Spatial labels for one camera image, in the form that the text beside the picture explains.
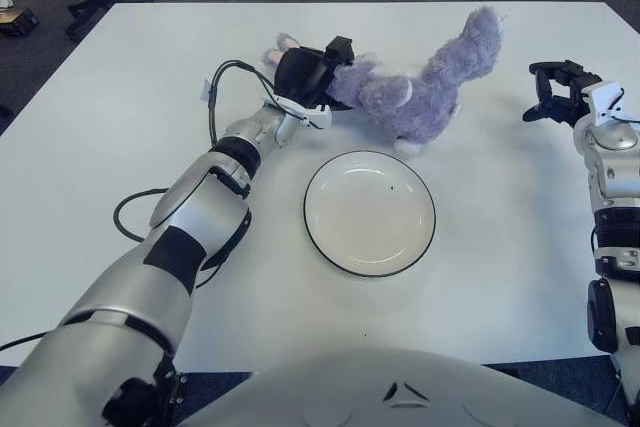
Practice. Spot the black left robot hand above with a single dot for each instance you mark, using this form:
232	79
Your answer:
300	74

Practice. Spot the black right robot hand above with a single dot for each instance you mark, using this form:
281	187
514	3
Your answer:
560	97

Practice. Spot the purple plush rabbit doll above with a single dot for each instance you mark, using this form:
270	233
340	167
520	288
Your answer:
420	92

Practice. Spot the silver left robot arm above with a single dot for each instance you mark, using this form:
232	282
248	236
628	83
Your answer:
165	247

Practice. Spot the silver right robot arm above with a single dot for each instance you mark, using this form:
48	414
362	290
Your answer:
612	187

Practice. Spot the white plate black rim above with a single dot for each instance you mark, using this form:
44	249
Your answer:
369	214

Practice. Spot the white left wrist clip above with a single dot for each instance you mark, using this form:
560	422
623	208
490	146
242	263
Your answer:
317	118

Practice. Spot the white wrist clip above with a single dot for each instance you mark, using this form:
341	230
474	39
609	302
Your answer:
317	118
607	99

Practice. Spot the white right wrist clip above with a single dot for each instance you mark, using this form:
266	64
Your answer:
607	99

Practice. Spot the grey metal table leg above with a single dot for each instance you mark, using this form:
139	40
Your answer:
629	372

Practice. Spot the yellow black box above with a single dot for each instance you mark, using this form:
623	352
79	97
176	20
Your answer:
19	22

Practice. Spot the silver robot torso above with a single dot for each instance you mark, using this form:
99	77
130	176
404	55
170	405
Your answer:
400	397

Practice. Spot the black metal waist bracket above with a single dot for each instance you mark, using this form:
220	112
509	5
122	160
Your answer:
177	389

